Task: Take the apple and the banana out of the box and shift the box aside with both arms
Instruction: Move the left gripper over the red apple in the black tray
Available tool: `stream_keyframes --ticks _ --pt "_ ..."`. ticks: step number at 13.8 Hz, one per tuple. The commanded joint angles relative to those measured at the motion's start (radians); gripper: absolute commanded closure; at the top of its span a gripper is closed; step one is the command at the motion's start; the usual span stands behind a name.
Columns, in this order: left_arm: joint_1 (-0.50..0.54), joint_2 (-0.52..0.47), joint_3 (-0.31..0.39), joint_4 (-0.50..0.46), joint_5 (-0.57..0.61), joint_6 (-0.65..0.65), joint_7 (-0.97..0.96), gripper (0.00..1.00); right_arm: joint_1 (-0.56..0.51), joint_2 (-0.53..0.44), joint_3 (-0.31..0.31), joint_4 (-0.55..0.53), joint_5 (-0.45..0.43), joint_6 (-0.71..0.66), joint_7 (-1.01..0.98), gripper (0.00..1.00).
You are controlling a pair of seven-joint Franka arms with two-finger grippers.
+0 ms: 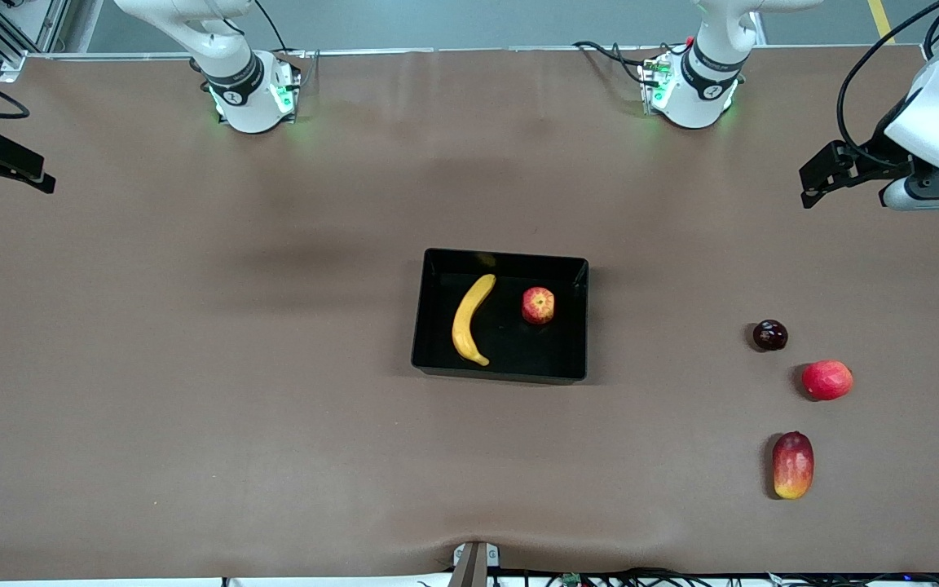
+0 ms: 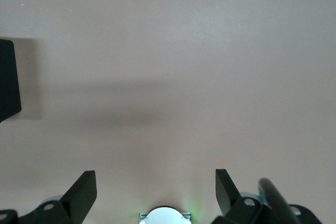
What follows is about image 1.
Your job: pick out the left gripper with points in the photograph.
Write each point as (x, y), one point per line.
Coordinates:
(875, 155)

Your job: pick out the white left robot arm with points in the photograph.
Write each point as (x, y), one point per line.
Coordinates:
(698, 94)

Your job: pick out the grey metal table clamp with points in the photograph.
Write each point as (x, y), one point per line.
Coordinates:
(476, 562)

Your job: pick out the aluminium frame profile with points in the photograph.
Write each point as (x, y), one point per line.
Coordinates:
(5, 33)

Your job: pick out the small green circuit board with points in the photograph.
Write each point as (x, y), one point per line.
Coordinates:
(571, 580)

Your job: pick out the red peach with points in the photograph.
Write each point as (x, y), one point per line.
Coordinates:
(827, 381)

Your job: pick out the dark purple plum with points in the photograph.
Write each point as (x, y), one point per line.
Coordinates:
(770, 335)

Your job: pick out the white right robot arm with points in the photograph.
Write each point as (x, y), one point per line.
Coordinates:
(249, 98)

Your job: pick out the table cover sheet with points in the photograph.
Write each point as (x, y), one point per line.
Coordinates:
(274, 448)

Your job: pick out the small red yellow apple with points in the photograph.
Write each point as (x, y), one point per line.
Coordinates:
(538, 306)

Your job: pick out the black plastic box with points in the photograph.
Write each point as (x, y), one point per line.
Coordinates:
(535, 350)

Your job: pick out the red yellow mango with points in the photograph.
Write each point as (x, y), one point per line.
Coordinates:
(793, 466)

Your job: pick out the yellow banana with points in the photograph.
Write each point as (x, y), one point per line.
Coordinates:
(463, 326)

